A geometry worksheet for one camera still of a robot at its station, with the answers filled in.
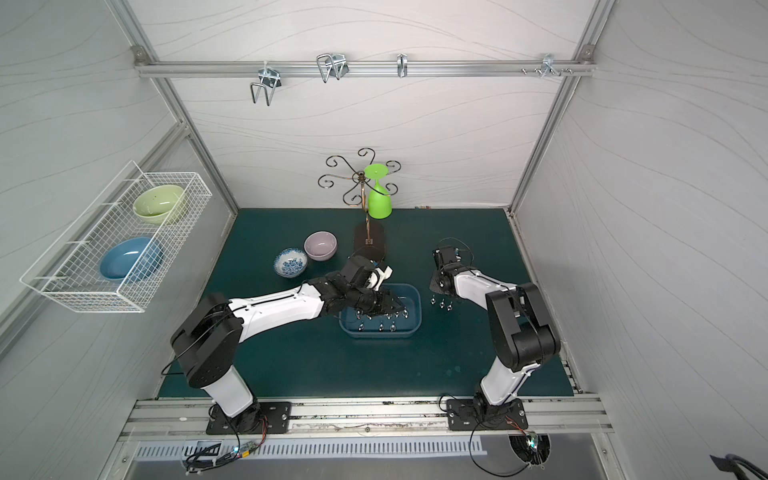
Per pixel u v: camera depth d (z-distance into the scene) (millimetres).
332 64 762
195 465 679
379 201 926
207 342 452
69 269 578
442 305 931
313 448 702
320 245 1048
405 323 890
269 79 783
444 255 776
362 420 747
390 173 866
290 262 1020
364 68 786
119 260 650
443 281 709
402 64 723
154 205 746
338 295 648
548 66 764
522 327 477
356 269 666
